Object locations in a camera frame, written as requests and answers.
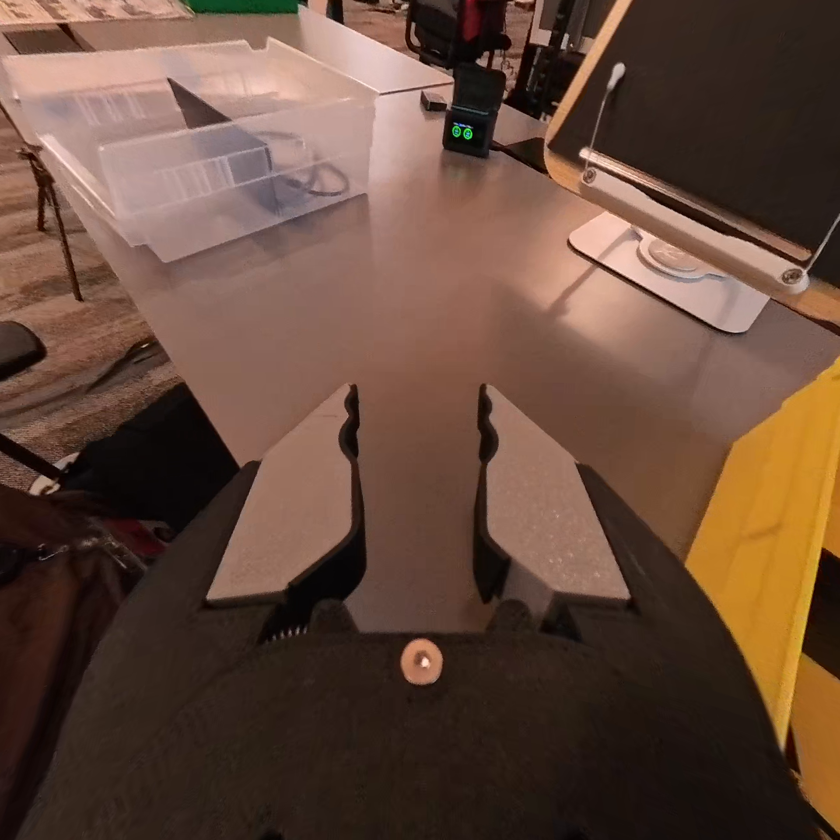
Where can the black charger with green display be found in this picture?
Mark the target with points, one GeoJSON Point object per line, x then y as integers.
{"type": "Point", "coordinates": [469, 98]}

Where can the green plastic bin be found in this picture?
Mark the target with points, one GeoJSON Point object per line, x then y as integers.
{"type": "Point", "coordinates": [243, 5]}

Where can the person's brown jacket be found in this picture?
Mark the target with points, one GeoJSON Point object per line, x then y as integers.
{"type": "Point", "coordinates": [39, 656]}

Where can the yellow plastic bin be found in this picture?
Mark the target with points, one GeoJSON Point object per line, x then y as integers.
{"type": "Point", "coordinates": [754, 525]}

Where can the red fabric item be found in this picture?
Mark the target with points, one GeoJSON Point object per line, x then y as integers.
{"type": "Point", "coordinates": [476, 19]}

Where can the black tripod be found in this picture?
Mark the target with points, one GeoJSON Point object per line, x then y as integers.
{"type": "Point", "coordinates": [31, 159]}

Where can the black board with wooden edge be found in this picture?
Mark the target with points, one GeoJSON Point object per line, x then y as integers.
{"type": "Point", "coordinates": [722, 98]}

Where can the printed paper sheet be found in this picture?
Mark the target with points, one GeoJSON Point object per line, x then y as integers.
{"type": "Point", "coordinates": [92, 10]}

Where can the small black box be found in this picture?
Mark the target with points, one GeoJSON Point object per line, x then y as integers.
{"type": "Point", "coordinates": [433, 102]}

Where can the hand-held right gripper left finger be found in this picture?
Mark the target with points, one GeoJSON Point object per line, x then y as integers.
{"type": "Point", "coordinates": [289, 525]}

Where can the small clear plastic box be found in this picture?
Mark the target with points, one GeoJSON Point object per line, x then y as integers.
{"type": "Point", "coordinates": [164, 177]}

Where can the clear plastic bin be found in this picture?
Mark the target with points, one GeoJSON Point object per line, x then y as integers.
{"type": "Point", "coordinates": [315, 131]}

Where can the black bag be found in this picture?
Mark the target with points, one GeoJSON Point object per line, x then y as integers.
{"type": "Point", "coordinates": [164, 453]}

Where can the black office chair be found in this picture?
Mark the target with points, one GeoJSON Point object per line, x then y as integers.
{"type": "Point", "coordinates": [433, 33]}

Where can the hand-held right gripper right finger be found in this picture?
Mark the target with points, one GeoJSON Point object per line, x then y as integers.
{"type": "Point", "coordinates": [544, 525]}

